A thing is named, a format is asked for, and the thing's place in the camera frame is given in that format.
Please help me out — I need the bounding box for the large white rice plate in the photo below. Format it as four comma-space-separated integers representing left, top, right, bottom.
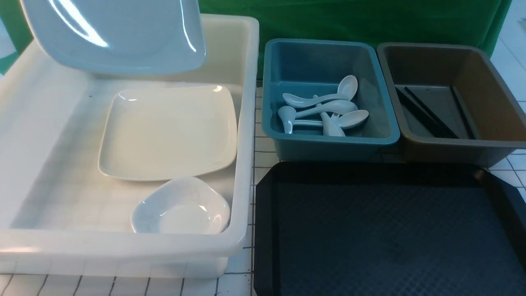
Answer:
21, 0, 207, 76

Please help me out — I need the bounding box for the white ceramic soup spoon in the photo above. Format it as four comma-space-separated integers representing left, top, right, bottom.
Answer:
277, 105, 297, 134

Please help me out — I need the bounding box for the white square plate in bin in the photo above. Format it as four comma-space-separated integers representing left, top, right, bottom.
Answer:
98, 84, 238, 181

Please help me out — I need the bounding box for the white spoon left bowl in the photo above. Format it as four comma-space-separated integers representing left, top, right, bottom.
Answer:
282, 92, 351, 109

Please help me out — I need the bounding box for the teal plastic bin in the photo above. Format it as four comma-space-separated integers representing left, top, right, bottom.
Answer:
261, 39, 401, 161

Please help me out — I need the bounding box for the white spoon middle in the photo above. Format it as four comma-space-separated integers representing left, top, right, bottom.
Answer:
295, 99, 358, 118

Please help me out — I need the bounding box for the small white bowl in bin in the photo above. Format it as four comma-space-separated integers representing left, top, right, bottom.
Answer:
130, 176, 231, 235

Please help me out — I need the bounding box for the black serving tray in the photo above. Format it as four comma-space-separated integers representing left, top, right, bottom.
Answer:
254, 162, 526, 296

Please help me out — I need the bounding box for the white spoon upper bowl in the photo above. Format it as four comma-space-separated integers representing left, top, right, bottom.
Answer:
330, 75, 358, 101

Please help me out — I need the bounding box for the black chopstick left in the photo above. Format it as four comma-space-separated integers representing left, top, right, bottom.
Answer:
396, 88, 447, 137

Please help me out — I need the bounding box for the large white plastic bin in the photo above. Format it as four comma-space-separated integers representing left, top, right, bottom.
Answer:
1, 14, 260, 278

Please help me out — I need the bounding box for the brown plastic bin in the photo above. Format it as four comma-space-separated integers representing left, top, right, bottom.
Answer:
376, 42, 526, 167

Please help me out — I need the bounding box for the black chopstick right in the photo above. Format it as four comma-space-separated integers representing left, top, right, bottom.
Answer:
449, 86, 477, 140

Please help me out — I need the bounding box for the green backdrop cloth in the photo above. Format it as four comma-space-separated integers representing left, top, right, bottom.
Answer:
0, 0, 514, 81

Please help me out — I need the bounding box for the white spoon bottom handle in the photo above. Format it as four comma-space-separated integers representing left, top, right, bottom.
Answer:
320, 112, 345, 137

